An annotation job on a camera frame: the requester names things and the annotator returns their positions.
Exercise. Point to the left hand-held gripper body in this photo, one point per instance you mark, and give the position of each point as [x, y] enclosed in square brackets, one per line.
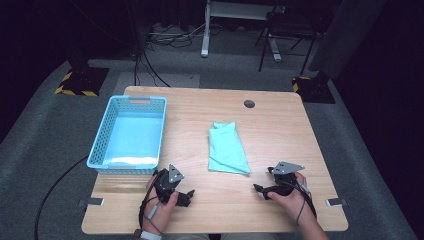
[165, 183]

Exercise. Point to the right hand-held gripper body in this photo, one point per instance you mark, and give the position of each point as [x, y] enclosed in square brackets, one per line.
[286, 180]

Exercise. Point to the mint green t-shirt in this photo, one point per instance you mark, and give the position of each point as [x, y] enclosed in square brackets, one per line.
[226, 150]

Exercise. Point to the person's right hand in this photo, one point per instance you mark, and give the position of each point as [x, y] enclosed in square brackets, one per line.
[296, 205]

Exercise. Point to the person's left hand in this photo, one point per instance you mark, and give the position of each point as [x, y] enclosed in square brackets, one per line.
[160, 215]

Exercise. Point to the white wristwatch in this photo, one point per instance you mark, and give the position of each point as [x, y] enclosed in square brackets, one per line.
[150, 235]

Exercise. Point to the light blue plastic basket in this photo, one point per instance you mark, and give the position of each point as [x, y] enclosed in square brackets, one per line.
[133, 140]

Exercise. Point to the grey tape strip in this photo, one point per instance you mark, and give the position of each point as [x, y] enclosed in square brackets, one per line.
[336, 202]
[92, 201]

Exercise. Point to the black yellow striped stand base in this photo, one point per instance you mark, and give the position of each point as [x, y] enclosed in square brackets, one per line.
[313, 90]
[83, 81]

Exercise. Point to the black stand pole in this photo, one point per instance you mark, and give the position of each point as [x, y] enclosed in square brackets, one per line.
[137, 40]

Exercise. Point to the grey curtain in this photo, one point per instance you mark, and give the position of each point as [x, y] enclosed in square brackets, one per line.
[346, 36]

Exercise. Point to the black metal chair frame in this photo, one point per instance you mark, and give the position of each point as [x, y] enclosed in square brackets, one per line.
[265, 46]

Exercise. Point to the white desk frame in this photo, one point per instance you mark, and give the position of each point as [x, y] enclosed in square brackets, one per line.
[205, 40]

